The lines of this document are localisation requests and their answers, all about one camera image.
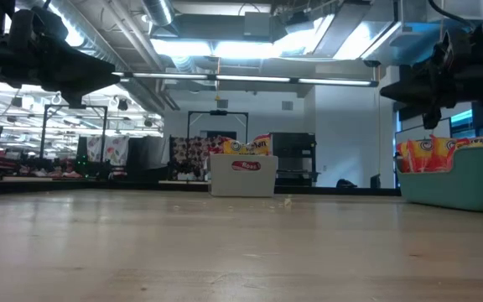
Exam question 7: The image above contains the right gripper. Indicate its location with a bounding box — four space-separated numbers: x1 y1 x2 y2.
379 29 483 130

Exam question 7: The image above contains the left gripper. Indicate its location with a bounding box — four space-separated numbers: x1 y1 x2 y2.
0 37 122 109

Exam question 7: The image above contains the grey plastic tray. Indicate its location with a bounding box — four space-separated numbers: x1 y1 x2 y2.
207 153 279 198

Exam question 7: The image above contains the white patterned cloth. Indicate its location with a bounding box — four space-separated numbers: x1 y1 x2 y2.
86 134 131 167

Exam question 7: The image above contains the green plastic bin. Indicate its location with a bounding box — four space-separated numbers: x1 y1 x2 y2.
395 144 483 215

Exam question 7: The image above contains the red patterned fabric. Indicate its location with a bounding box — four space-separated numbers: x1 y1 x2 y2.
168 134 231 180

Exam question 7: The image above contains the black equipment cabinet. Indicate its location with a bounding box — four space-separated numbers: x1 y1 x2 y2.
271 132 320 188

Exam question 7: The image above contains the long ceiling tube light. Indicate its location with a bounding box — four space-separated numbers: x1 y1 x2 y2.
113 71 380 88

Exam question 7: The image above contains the black background rig frame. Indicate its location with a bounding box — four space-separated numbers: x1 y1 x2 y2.
39 103 109 160
186 110 250 146

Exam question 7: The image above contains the black aluminium table frame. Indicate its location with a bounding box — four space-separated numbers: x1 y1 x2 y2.
0 178 402 197

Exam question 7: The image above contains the silver ventilation duct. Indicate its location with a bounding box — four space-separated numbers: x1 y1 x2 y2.
140 0 175 27

